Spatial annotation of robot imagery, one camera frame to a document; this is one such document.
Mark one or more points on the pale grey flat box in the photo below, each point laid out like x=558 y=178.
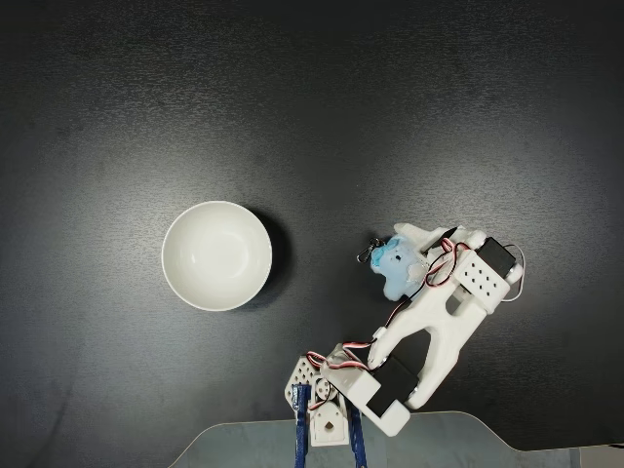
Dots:
x=602 y=459

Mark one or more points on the grey-blue translucent board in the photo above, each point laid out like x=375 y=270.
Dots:
x=463 y=439

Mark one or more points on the blue table clamp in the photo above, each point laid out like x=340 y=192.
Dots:
x=360 y=439
x=301 y=424

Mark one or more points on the white ceramic bowl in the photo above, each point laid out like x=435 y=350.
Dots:
x=217 y=256

